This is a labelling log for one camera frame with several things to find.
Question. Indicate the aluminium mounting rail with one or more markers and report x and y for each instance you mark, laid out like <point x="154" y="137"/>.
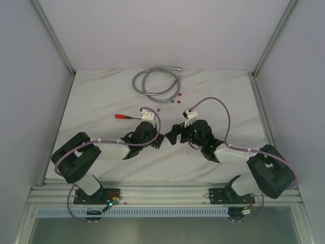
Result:
<point x="54" y="192"/>

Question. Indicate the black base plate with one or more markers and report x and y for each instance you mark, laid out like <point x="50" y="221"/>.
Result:
<point x="218" y="197"/>
<point x="101" y="197"/>

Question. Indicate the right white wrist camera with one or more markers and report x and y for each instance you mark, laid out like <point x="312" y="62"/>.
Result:
<point x="190" y="116"/>

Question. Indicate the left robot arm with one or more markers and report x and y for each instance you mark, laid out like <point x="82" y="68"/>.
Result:
<point x="74" y="159"/>

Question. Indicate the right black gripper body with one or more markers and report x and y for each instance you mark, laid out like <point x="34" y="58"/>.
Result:
<point x="192" y="138"/>

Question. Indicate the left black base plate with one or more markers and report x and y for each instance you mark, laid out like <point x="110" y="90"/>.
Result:
<point x="101" y="197"/>

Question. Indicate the black fuse box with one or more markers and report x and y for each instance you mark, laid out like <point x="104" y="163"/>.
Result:
<point x="158" y="141"/>

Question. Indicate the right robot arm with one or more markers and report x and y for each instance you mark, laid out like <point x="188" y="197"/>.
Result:
<point x="268" y="172"/>

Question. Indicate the slotted cable duct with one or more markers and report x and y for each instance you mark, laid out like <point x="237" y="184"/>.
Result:
<point x="136" y="212"/>

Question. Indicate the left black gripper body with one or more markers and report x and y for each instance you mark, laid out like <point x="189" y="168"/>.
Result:
<point x="157" y="140"/>

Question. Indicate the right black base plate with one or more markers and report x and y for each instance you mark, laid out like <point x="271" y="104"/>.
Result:
<point x="218" y="197"/>

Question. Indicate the red handled screwdriver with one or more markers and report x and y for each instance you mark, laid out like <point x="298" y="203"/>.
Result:
<point x="121" y="116"/>

